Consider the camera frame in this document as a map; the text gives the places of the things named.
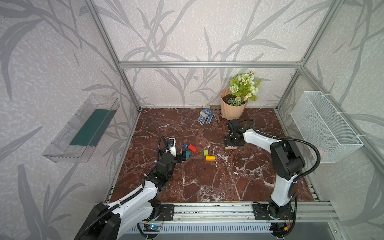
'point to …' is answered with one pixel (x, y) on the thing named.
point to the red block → (192, 148)
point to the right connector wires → (281, 229)
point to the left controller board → (152, 227)
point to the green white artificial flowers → (242, 86)
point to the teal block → (188, 154)
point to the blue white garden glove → (206, 113)
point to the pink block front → (231, 147)
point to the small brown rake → (216, 109)
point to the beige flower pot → (231, 112)
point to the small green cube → (205, 152)
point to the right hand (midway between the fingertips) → (230, 138)
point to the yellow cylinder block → (210, 158)
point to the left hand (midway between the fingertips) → (179, 141)
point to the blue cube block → (185, 146)
